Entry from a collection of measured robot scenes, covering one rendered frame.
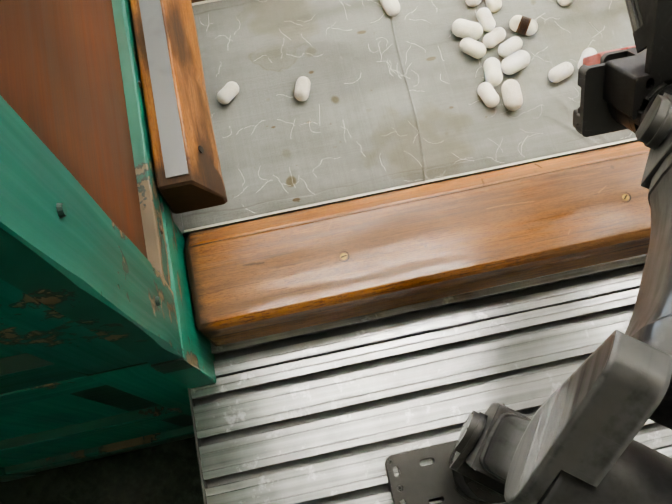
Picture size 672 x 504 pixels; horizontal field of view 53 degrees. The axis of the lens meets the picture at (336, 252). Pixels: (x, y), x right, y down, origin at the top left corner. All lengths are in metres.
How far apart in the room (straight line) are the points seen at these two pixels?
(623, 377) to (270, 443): 0.51
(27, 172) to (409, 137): 0.53
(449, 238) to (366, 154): 0.14
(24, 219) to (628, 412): 0.29
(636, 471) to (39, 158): 0.35
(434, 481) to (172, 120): 0.46
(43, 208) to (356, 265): 0.42
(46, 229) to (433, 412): 0.53
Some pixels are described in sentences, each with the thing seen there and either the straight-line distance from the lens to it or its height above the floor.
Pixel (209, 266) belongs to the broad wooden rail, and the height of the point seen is 0.76.
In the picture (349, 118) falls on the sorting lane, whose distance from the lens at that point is 0.81.
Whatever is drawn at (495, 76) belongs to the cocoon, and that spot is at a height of 0.76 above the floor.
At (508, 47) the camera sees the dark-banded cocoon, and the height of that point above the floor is 0.76.
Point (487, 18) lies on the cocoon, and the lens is 0.89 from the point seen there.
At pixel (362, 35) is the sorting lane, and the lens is 0.88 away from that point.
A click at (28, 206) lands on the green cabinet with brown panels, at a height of 1.16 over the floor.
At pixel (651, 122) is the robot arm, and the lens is 0.52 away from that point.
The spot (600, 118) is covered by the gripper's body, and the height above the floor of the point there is 0.90.
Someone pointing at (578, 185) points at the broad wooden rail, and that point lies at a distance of 0.79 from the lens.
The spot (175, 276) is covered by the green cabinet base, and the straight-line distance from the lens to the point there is 0.67.
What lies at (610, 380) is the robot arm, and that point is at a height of 1.13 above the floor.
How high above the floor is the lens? 1.45
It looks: 72 degrees down
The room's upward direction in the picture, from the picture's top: 1 degrees counter-clockwise
